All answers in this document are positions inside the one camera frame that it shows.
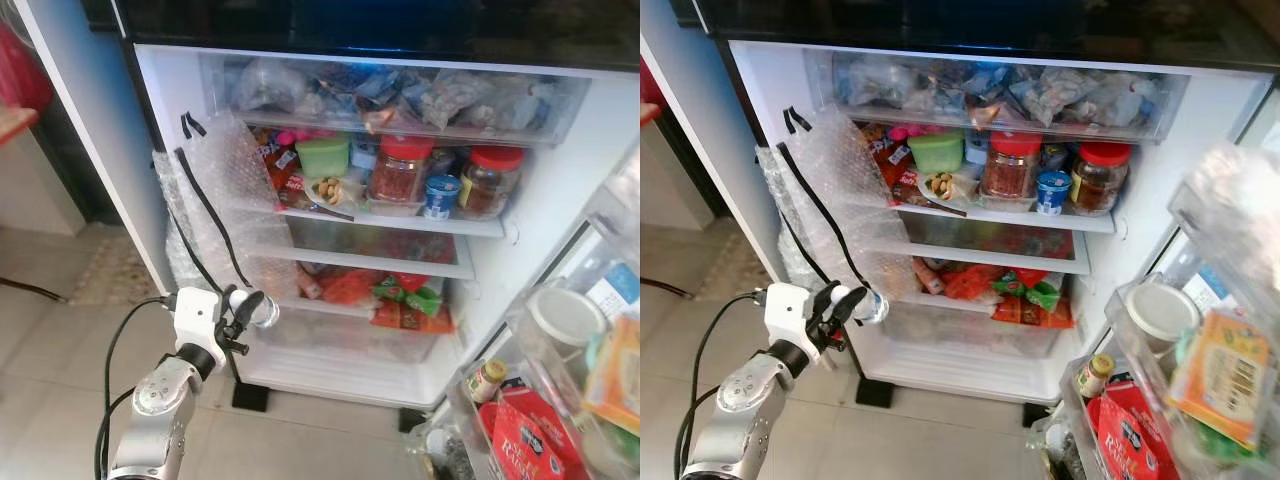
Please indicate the clear bottle white cap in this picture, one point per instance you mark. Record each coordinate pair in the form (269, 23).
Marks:
(268, 310)
(875, 305)

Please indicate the black fridge foot block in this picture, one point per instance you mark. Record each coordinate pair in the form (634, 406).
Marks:
(1036, 415)
(874, 392)
(250, 397)
(411, 420)

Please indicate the glass fridge shelf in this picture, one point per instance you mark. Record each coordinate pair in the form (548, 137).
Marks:
(380, 265)
(990, 260)
(400, 222)
(1010, 218)

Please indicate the open fridge door with bins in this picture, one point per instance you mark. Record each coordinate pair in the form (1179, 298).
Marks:
(612, 215)
(1225, 215)

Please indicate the white fridge body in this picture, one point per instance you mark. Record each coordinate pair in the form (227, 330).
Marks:
(570, 160)
(1150, 260)

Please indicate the pink sausage packet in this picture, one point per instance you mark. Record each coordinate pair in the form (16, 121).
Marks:
(928, 277)
(310, 283)

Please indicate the clear crisper drawer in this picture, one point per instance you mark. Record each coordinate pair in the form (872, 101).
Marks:
(950, 330)
(340, 335)

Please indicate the beige patterned rug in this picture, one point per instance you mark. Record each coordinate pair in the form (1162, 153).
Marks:
(115, 270)
(738, 268)

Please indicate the red plastic bag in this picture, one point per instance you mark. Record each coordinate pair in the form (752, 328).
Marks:
(970, 283)
(350, 287)

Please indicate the bubble wrap sheet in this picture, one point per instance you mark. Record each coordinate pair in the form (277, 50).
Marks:
(235, 170)
(840, 165)

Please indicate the red snack packet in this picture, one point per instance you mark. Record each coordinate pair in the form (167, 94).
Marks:
(885, 165)
(280, 170)

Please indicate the clear bag of nuts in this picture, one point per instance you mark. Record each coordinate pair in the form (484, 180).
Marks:
(942, 185)
(330, 190)

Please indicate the orange snack packet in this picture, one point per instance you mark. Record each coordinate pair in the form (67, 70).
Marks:
(410, 320)
(1035, 315)

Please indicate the green snack packet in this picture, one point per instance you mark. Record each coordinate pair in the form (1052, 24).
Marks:
(415, 295)
(1030, 290)

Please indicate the green plastic container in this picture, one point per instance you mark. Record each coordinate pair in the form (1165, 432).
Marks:
(935, 153)
(322, 158)

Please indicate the pink lid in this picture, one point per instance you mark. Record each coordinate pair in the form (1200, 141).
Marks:
(912, 133)
(300, 136)

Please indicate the chili flake jar red lid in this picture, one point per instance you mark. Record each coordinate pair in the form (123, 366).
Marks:
(400, 172)
(1010, 168)

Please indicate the blue white carton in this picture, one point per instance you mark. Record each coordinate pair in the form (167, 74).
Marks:
(1212, 288)
(615, 290)

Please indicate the orange packet with barcode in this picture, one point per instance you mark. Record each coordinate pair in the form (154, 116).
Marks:
(615, 375)
(1220, 380)

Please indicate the small blue cup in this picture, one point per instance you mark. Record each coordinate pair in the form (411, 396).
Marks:
(1053, 192)
(441, 195)

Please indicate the grey cabinet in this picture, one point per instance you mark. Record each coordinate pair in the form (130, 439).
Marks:
(35, 190)

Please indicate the clear glass jar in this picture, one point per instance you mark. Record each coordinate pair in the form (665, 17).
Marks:
(1058, 452)
(440, 455)

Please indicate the small bottle yellow label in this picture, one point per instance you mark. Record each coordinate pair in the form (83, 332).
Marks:
(487, 382)
(1095, 378)

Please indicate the clear drawer with bagged food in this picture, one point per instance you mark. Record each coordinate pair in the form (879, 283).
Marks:
(400, 100)
(1000, 95)

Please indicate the jar with white lid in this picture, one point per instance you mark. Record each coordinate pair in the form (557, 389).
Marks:
(565, 315)
(1162, 310)

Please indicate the dark jar red lid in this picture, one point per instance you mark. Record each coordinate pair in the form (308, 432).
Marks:
(492, 180)
(1100, 178)

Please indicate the red round object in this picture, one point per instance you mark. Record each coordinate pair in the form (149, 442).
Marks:
(22, 70)
(652, 85)

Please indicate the black glossy freezer door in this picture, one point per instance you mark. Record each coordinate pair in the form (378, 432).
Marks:
(350, 25)
(950, 25)

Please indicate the red printed box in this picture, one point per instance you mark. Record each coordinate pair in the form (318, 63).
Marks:
(530, 440)
(1130, 440)

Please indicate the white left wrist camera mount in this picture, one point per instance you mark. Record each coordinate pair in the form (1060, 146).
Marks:
(788, 312)
(197, 315)

